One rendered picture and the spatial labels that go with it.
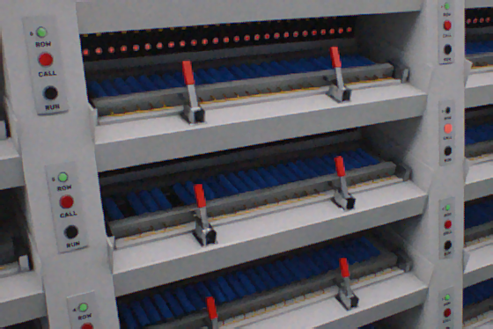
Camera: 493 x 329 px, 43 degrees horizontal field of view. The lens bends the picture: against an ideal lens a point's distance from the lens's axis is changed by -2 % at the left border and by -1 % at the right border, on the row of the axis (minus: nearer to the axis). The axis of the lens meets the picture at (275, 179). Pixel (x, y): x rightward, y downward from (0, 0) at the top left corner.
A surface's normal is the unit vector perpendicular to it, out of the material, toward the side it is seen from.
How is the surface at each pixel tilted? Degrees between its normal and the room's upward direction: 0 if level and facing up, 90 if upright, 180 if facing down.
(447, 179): 90
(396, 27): 90
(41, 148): 90
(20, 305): 110
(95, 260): 90
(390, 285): 20
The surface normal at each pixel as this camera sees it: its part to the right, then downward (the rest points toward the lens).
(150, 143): 0.50, 0.50
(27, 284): 0.11, -0.85
